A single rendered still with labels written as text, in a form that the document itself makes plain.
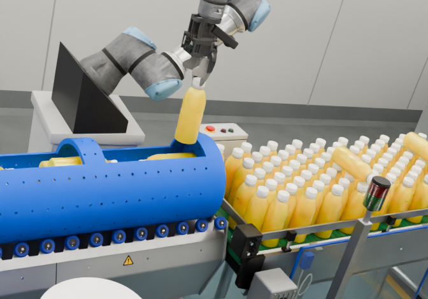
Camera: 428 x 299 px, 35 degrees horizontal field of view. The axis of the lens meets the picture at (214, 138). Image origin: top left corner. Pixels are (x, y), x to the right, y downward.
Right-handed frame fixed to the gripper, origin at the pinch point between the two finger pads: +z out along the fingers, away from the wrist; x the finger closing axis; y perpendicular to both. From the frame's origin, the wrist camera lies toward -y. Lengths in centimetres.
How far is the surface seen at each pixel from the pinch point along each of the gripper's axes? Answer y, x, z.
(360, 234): -52, 37, 39
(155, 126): -134, -232, 144
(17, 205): 56, 13, 31
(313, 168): -58, 2, 35
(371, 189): -51, 35, 22
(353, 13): -297, -233, 44
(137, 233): 15, 10, 48
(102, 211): 30.9, 13.6, 35.4
